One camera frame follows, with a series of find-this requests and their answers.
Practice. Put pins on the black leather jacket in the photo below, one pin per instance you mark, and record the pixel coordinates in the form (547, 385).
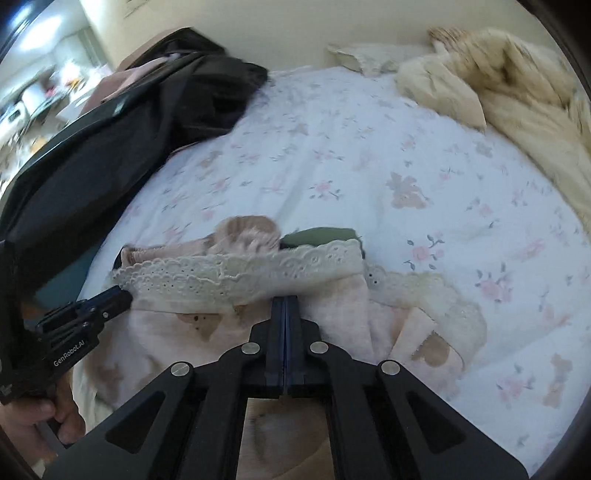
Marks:
(115, 152)

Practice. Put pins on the floral white bed sheet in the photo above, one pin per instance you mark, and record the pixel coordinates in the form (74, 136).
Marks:
(346, 152)

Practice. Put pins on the cream quilt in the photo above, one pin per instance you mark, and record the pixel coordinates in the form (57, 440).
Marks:
(531, 101)

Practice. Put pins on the white kitchen appliance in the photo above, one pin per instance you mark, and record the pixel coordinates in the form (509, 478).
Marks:
(14, 115)

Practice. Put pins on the cream lace-edged pillow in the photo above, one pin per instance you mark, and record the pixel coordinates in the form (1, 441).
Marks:
(369, 57)

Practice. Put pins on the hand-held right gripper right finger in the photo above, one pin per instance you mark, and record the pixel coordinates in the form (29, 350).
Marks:
(293, 323)

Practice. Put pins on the teal mattress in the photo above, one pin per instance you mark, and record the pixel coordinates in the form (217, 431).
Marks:
(69, 284)

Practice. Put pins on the pink bear print pants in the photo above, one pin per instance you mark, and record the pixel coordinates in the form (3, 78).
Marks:
(332, 314)

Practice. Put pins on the olive green folded garment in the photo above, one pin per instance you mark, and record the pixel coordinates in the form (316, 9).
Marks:
(318, 236)

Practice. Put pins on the person's left hand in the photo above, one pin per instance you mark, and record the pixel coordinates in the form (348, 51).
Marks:
(23, 429)

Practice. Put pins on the pink garment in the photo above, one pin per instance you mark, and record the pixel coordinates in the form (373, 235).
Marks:
(138, 76)

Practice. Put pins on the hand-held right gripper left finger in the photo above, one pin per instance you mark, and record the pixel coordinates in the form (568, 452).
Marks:
(277, 323)

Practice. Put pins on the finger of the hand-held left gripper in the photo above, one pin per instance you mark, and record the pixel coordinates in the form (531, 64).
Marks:
(108, 302)

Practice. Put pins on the brown patterned pillow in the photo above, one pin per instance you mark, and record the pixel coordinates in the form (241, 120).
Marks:
(445, 34)

